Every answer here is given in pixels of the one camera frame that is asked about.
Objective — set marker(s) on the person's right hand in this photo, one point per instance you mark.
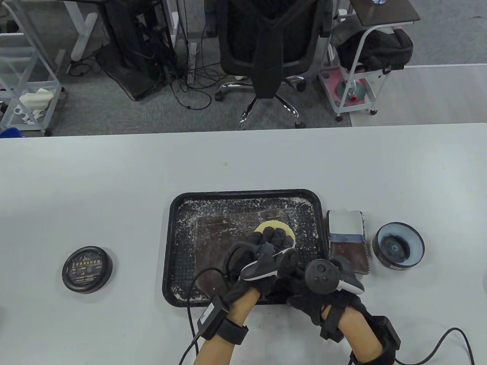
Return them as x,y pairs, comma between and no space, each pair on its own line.
308,304

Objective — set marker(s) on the pink cart shelf mat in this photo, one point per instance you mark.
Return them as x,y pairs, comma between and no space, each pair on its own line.
331,81

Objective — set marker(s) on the person's left hand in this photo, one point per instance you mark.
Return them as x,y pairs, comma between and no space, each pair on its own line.
274,237

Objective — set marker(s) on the brown leather bag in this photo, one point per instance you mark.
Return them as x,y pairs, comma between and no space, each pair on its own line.
220,235

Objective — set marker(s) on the white foam block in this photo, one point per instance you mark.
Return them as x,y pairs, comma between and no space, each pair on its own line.
36,99

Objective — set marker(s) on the person's left forearm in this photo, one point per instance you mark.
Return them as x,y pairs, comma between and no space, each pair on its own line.
228,330

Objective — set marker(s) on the white rolling cart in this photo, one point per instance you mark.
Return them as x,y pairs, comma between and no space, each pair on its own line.
355,109

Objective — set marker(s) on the black leather care cream jar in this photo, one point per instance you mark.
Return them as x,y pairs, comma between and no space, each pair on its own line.
397,245

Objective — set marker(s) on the black backpack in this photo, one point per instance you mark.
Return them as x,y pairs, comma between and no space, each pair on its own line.
373,47

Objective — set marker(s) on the black white tracking controller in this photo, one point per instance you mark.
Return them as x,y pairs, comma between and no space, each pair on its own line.
321,275
266,266

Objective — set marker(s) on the black mesh office chair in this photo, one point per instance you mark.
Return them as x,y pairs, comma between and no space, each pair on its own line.
266,38

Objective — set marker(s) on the white desk leg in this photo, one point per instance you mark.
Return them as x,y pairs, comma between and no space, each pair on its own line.
81,38

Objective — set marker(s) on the black round jar lid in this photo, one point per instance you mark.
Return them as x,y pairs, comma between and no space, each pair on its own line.
87,268

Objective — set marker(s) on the person's right forearm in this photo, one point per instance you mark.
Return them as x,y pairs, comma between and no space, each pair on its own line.
361,334

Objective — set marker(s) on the black plastic tray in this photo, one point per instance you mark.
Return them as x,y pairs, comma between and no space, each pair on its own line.
308,205

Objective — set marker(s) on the white metal shelf rack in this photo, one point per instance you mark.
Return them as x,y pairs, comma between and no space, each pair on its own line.
15,40

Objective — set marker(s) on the black computer tower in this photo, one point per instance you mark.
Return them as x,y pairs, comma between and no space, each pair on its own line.
129,38

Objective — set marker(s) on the blue object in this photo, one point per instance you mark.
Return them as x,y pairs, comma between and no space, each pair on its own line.
9,133

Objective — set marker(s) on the white and brown applicator pad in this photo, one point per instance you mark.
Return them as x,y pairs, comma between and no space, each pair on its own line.
344,224

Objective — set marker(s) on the white power strip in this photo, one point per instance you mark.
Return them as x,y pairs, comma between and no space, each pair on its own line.
192,61

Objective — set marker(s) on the clear bottle with red cap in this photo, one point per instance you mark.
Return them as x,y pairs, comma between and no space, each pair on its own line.
354,91

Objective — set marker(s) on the yellow round sponge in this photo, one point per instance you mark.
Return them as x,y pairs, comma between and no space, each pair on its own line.
277,225

